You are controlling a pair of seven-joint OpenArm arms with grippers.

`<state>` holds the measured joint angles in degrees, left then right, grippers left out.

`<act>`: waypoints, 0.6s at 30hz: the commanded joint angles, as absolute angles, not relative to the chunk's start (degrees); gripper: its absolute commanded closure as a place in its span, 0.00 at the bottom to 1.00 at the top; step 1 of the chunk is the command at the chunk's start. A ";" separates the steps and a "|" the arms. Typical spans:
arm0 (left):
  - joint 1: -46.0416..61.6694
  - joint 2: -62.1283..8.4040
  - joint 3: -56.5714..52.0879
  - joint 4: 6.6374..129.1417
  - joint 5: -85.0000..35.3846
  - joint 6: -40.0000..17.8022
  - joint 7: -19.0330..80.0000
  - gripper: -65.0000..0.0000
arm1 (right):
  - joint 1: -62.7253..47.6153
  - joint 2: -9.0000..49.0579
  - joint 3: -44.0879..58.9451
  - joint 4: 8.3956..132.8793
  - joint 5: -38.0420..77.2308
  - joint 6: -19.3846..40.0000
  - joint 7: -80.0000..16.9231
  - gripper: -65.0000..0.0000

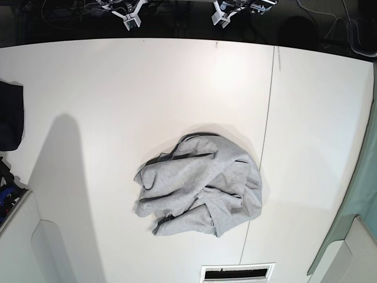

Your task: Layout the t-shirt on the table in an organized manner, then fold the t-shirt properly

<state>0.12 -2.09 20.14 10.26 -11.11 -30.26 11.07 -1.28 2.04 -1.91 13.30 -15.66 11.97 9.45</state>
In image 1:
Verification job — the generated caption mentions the grey t-shirt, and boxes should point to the grey t-shirt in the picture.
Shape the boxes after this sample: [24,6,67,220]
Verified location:
[134,133,263,237]

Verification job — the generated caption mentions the white slotted vent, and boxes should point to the white slotted vent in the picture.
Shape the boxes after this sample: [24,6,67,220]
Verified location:
[200,263,276,283]

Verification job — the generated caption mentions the black round floor object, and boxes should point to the black round floor object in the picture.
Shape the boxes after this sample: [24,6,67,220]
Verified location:
[277,16,319,50]

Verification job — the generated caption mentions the dark navy cloth pile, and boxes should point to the dark navy cloth pile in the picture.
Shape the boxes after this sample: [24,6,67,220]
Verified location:
[1,81,24,152]

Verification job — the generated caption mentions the blue and black clutter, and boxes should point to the blue and black clutter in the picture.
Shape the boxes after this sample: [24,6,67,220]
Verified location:
[0,157,27,225]

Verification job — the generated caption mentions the grey cables on floor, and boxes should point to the grey cables on floor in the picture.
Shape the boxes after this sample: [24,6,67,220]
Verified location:
[294,0,377,57]

